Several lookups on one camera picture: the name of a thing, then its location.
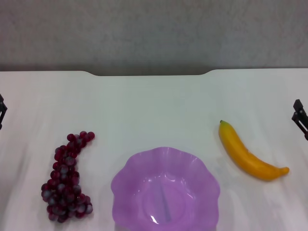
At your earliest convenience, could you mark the dark red grape bunch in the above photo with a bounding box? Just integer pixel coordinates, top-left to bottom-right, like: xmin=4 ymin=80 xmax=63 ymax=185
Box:
xmin=40 ymin=131 xmax=96 ymax=223

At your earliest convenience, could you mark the yellow banana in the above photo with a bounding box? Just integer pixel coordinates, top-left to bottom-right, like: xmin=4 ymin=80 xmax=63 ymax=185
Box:
xmin=218 ymin=120 xmax=290 ymax=181

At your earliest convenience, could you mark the purple wavy plastic bowl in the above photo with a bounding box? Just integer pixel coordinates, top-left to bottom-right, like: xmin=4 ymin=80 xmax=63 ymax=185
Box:
xmin=110 ymin=146 xmax=221 ymax=231

